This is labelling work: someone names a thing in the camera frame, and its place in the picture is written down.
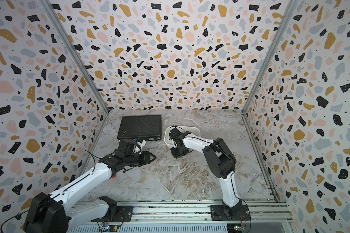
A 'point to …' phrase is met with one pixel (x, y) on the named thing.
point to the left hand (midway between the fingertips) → (154, 157)
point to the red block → (114, 176)
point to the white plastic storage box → (194, 130)
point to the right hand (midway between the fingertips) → (176, 155)
